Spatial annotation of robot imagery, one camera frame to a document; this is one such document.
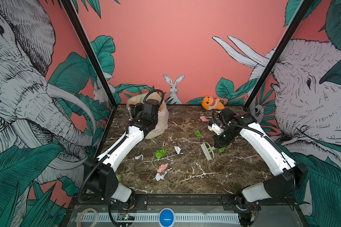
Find beige bin with plastic liner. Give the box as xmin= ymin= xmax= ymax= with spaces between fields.
xmin=127 ymin=92 xmax=169 ymax=140

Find green hand brush white bristles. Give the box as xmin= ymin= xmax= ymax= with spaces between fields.
xmin=200 ymin=142 xmax=216 ymax=161

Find pink paper scrap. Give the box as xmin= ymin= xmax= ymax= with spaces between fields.
xmin=157 ymin=164 xmax=168 ymax=173
xmin=200 ymin=116 xmax=209 ymax=122

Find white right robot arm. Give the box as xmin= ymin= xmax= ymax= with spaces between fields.
xmin=209 ymin=108 xmax=308 ymax=209

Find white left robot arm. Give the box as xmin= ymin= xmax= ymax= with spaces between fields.
xmin=77 ymin=99 xmax=161 ymax=206

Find green crumpled paper left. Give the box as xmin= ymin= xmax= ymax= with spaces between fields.
xmin=155 ymin=149 xmax=167 ymax=160

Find white paper scrap left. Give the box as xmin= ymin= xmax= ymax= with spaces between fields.
xmin=135 ymin=154 xmax=144 ymax=161

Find white paper scrap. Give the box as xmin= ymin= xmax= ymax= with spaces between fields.
xmin=174 ymin=146 xmax=181 ymax=155
xmin=135 ymin=154 xmax=144 ymax=161

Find white paper scrap centre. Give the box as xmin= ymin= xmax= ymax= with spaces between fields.
xmin=174 ymin=146 xmax=181 ymax=155

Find pink paper scrap front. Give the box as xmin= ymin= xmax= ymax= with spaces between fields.
xmin=157 ymin=164 xmax=168 ymax=173

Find white crumpled paper front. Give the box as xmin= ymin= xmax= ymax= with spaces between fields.
xmin=155 ymin=172 xmax=167 ymax=181

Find clear tape roll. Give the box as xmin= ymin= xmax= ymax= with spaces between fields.
xmin=76 ymin=208 xmax=99 ymax=227

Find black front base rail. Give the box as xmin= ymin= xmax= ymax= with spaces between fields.
xmin=65 ymin=193 xmax=256 ymax=212

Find white slotted cable duct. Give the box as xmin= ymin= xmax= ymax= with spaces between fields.
xmin=75 ymin=212 xmax=241 ymax=225

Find black left corner frame post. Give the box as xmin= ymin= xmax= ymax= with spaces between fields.
xmin=60 ymin=0 xmax=117 ymax=107

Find black corner frame post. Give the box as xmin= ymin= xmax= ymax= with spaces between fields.
xmin=60 ymin=0 xmax=117 ymax=107
xmin=243 ymin=0 xmax=313 ymax=111

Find black right corner frame post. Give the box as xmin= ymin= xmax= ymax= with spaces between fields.
xmin=243 ymin=0 xmax=313 ymax=111

